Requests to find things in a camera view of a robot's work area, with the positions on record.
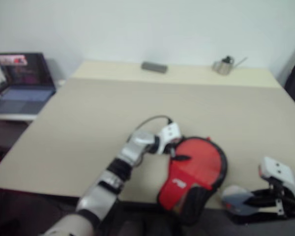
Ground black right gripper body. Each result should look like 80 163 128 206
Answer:
267 175 290 219

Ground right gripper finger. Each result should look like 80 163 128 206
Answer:
244 196 273 208
251 189 273 198

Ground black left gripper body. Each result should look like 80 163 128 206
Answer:
165 138 182 158

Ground red black paddle case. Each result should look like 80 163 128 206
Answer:
157 136 229 225

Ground grey white rounded object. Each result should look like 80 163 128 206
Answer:
221 185 262 217

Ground grey rectangular block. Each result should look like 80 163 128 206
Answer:
141 61 169 74

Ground small metal watering can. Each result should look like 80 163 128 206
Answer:
211 56 248 75

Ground open laptop computer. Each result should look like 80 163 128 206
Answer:
0 52 57 115

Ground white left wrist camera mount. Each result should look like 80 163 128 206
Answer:
158 121 182 155

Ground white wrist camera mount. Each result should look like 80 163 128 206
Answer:
158 121 182 155
258 156 295 210

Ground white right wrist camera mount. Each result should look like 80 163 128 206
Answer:
258 156 295 210

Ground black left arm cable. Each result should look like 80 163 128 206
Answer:
134 115 175 130

